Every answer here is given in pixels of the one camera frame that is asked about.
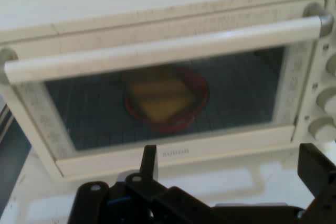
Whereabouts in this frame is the white oven knob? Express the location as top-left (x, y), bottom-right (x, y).
top-left (325, 52), bottom-right (336, 78)
top-left (316, 86), bottom-right (336, 112)
top-left (308, 116), bottom-right (336, 142)

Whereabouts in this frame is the toast bread slice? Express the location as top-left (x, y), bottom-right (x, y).
top-left (128, 78), bottom-right (196, 125)

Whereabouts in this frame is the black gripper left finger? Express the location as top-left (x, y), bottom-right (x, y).
top-left (68, 145), bottom-right (211, 224)

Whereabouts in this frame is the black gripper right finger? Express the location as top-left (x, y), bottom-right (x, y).
top-left (298, 142), bottom-right (336, 224)

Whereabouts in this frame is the white glass oven door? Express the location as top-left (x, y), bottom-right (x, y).
top-left (0, 0), bottom-right (333, 182)

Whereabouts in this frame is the red bowl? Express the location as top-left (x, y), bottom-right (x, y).
top-left (123, 66), bottom-right (211, 133)

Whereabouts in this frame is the white toaster oven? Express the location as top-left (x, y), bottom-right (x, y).
top-left (0, 0), bottom-right (336, 183)

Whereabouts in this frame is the metal wire oven rack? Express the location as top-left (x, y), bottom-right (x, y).
top-left (46, 48), bottom-right (286, 151)

